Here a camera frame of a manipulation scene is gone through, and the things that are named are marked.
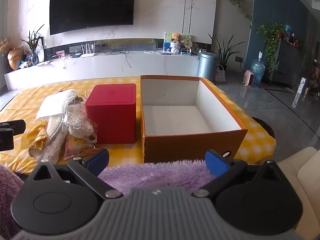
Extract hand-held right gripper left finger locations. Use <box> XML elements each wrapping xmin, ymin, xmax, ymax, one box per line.
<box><xmin>26</xmin><ymin>149</ymin><xmax>123</xmax><ymax>201</ymax></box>

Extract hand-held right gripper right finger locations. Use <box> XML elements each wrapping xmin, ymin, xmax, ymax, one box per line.
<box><xmin>191</xmin><ymin>149</ymin><xmax>292</xmax><ymax>201</ymax></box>

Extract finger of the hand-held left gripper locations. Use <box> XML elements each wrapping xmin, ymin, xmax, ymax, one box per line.
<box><xmin>0</xmin><ymin>120</ymin><xmax>26</xmax><ymax>134</ymax></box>
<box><xmin>0</xmin><ymin>129</ymin><xmax>14</xmax><ymax>151</ymax></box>

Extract yellow cloth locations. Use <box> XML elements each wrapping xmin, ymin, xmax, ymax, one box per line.
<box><xmin>21</xmin><ymin>121</ymin><xmax>48</xmax><ymax>150</ymax></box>

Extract silver orange snack packet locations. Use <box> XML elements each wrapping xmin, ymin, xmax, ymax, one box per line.
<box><xmin>64</xmin><ymin>135</ymin><xmax>99</xmax><ymax>160</ymax></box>

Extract beige towel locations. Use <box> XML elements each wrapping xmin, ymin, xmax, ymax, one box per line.
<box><xmin>29</xmin><ymin>114</ymin><xmax>68</xmax><ymax>162</ymax></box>

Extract plastic white bundle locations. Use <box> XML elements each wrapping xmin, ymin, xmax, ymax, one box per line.
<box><xmin>64</xmin><ymin>90</ymin><xmax>98</xmax><ymax>140</ymax></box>

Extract white cloth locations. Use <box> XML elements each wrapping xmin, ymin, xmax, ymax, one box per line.
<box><xmin>36</xmin><ymin>89</ymin><xmax>75</xmax><ymax>119</ymax></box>

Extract orange cardboard box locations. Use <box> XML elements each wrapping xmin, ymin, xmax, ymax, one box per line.
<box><xmin>140</xmin><ymin>75</ymin><xmax>248</xmax><ymax>164</ymax></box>

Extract yellow checkered tablecloth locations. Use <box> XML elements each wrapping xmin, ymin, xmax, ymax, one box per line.
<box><xmin>0</xmin><ymin>76</ymin><xmax>277</xmax><ymax>175</ymax></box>

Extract red cube box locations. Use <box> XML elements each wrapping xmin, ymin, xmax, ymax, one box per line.
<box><xmin>85</xmin><ymin>83</ymin><xmax>137</xmax><ymax>145</ymax></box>

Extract purple fluffy blanket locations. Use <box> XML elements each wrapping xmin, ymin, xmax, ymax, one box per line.
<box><xmin>0</xmin><ymin>159</ymin><xmax>218</xmax><ymax>240</ymax></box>

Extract blue snack bags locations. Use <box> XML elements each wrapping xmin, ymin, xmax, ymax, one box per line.
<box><xmin>19</xmin><ymin>57</ymin><xmax>33</xmax><ymax>68</ymax></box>

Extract gold round vase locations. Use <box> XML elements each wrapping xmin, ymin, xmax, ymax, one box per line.
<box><xmin>7</xmin><ymin>47</ymin><xmax>24</xmax><ymax>70</ymax></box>

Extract green plant in glass vase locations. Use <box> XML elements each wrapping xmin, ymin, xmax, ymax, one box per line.
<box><xmin>20</xmin><ymin>24</ymin><xmax>45</xmax><ymax>65</ymax></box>

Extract dried flower bunch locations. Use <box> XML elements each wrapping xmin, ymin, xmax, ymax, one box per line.
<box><xmin>0</xmin><ymin>37</ymin><xmax>10</xmax><ymax>55</ymax></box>

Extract woven basket bag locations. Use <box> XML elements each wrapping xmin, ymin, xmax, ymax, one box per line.
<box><xmin>215</xmin><ymin>64</ymin><xmax>226</xmax><ymax>83</ymax></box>

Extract pink heater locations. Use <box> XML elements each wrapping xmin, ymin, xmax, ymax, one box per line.
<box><xmin>243</xmin><ymin>69</ymin><xmax>255</xmax><ymax>87</ymax></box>

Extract beige sofa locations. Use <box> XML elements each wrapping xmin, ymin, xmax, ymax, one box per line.
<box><xmin>276</xmin><ymin>146</ymin><xmax>320</xmax><ymax>230</ymax></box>

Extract white marble television console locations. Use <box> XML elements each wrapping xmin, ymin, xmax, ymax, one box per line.
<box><xmin>4</xmin><ymin>51</ymin><xmax>200</xmax><ymax>90</ymax></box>

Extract silver trash can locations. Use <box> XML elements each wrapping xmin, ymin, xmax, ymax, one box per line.
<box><xmin>197</xmin><ymin>51</ymin><xmax>219</xmax><ymax>82</ymax></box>

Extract blue water bottle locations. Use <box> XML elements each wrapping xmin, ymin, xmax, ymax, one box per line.
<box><xmin>251</xmin><ymin>51</ymin><xmax>266</xmax><ymax>85</ymax></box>

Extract white router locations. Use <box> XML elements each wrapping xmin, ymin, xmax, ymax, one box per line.
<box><xmin>79</xmin><ymin>43</ymin><xmax>97</xmax><ymax>58</ymax></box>

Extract white standing strip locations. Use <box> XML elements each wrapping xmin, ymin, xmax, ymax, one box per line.
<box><xmin>292</xmin><ymin>77</ymin><xmax>307</xmax><ymax>108</ymax></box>

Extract long-leaf floor plant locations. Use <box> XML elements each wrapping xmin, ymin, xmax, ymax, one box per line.
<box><xmin>208</xmin><ymin>32</ymin><xmax>244</xmax><ymax>70</ymax></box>

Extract round white fan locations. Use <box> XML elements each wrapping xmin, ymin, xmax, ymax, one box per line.
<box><xmin>182</xmin><ymin>38</ymin><xmax>194</xmax><ymax>53</ymax></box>

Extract dark grey cabinet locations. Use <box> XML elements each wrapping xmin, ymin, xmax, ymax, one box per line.
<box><xmin>271</xmin><ymin>39</ymin><xmax>307</xmax><ymax>85</ymax></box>

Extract teddy bear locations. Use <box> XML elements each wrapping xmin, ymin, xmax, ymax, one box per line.
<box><xmin>171</xmin><ymin>32</ymin><xmax>183</xmax><ymax>55</ymax></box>

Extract trailing pothos plant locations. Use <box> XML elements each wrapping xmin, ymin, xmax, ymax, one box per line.
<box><xmin>256</xmin><ymin>23</ymin><xmax>285</xmax><ymax>74</ymax></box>

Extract green picture board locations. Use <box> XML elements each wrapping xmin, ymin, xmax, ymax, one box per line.
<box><xmin>164</xmin><ymin>32</ymin><xmax>192</xmax><ymax>53</ymax></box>

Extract black picture frame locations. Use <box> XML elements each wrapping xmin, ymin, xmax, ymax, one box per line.
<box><xmin>35</xmin><ymin>37</ymin><xmax>45</xmax><ymax>62</ymax></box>

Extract black cables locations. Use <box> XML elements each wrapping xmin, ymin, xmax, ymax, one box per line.
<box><xmin>101</xmin><ymin>42</ymin><xmax>133</xmax><ymax>68</ymax></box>

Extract black wall television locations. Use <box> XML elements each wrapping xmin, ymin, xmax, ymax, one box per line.
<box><xmin>49</xmin><ymin>0</ymin><xmax>137</xmax><ymax>36</ymax></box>

